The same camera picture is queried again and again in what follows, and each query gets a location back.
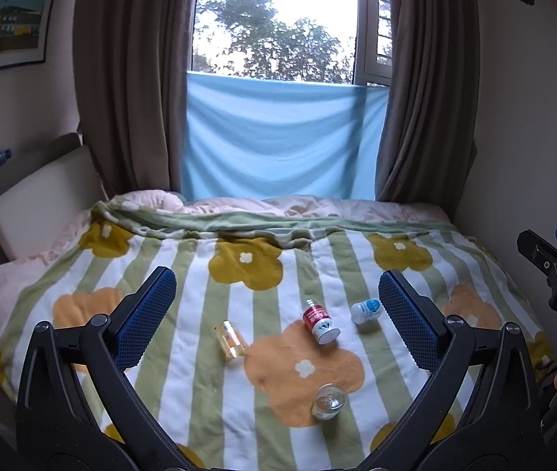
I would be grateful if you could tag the clear glass cup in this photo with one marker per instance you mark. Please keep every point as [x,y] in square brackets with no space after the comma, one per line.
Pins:
[327,401]

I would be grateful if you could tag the red can with white base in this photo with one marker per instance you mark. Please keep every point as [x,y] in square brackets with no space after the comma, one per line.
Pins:
[318,325]

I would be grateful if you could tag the small white plastic bottle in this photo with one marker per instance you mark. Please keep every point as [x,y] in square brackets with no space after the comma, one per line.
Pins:
[365,310]

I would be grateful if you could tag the grey window frame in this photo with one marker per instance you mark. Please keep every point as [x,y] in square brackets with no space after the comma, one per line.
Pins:
[369,24]

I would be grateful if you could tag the tree outside window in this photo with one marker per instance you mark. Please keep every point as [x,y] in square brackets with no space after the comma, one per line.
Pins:
[278,34]

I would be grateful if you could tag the floral striped blanket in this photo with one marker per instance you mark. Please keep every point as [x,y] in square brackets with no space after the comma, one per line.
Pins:
[268,373]

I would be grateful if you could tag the brown curtain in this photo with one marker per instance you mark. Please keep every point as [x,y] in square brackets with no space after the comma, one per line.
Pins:
[430,83]
[131,78]

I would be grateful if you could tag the light blue cloth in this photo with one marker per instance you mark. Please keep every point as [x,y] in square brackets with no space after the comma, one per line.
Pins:
[283,142]

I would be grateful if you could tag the white pillow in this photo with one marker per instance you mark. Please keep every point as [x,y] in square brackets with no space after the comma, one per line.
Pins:
[38,206]

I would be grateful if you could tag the yellow tinted glass cup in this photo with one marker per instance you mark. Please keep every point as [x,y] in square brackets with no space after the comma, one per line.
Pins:
[230,339]

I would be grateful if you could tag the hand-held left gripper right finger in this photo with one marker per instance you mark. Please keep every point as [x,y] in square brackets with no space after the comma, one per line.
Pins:
[408,319]

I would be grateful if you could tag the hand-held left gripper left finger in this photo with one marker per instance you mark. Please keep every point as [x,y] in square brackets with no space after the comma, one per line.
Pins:
[146,319]

